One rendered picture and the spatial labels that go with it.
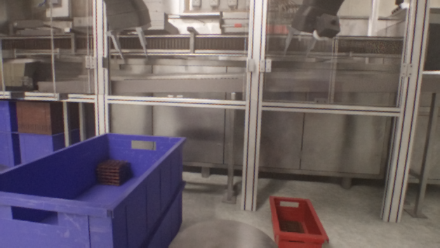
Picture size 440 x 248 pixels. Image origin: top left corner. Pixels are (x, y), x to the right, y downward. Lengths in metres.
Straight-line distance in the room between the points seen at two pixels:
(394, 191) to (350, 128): 0.42
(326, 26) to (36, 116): 1.71
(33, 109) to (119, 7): 1.43
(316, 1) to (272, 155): 1.20
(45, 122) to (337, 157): 1.89
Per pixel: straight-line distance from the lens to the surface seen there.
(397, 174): 1.44
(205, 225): 0.77
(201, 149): 1.57
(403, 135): 1.39
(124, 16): 0.48
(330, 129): 1.58
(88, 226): 0.60
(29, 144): 1.92
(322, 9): 0.48
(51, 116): 1.76
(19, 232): 0.73
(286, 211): 1.27
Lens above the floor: 0.69
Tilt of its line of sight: 7 degrees down
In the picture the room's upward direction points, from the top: 2 degrees clockwise
